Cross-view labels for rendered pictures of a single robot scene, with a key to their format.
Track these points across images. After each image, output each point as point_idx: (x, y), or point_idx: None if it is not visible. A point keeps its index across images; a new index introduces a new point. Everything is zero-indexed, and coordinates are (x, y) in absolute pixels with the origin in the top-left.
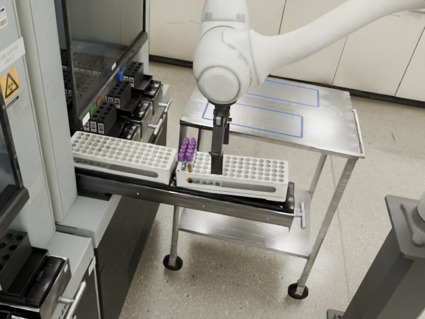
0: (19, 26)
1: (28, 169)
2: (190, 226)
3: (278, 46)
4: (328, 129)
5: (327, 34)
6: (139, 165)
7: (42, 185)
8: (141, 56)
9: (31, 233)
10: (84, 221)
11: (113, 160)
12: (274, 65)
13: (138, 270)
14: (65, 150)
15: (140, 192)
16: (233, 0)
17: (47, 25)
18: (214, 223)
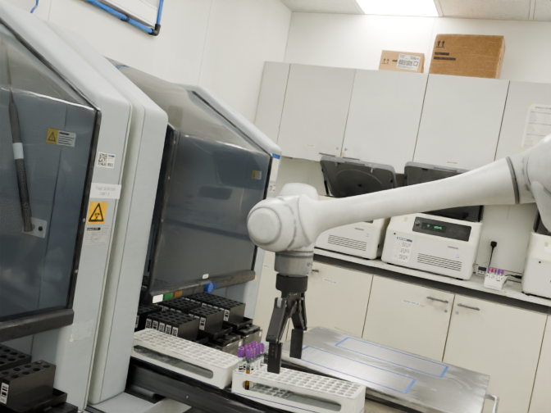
0: (123, 181)
1: (84, 304)
2: None
3: (324, 205)
4: (444, 395)
5: (373, 202)
6: (196, 359)
7: (90, 335)
8: (245, 298)
9: (59, 378)
10: (119, 410)
11: (171, 351)
12: (320, 221)
13: None
14: (126, 321)
15: (189, 395)
16: (302, 186)
17: (146, 192)
18: None
